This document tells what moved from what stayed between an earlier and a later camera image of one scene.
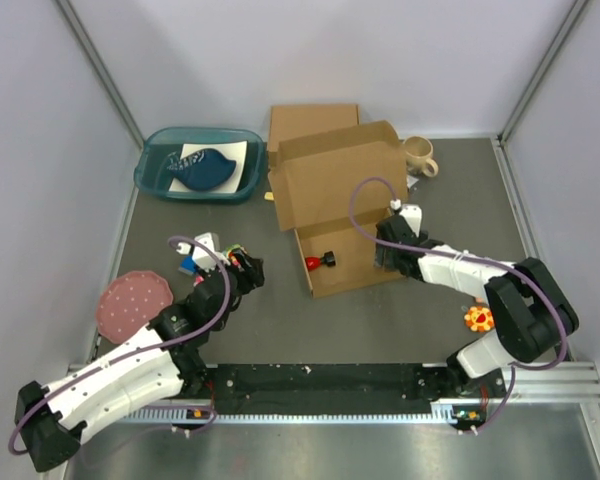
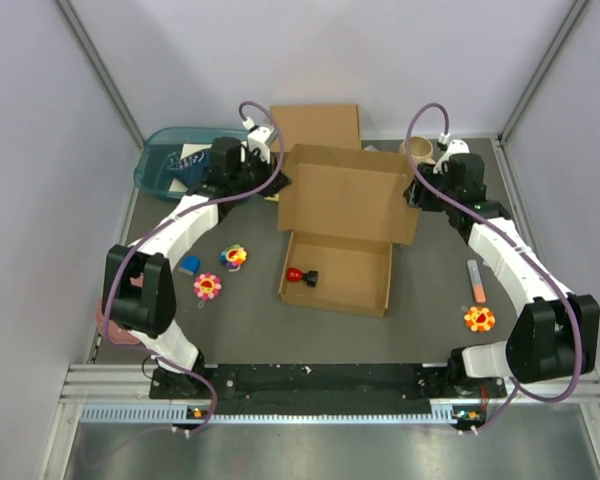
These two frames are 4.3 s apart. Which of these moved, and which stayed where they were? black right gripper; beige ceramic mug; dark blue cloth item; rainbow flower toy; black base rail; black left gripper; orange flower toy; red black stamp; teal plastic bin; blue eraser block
Moved: black right gripper; red black stamp; black left gripper
Stayed: teal plastic bin; orange flower toy; dark blue cloth item; rainbow flower toy; blue eraser block; black base rail; beige ceramic mug
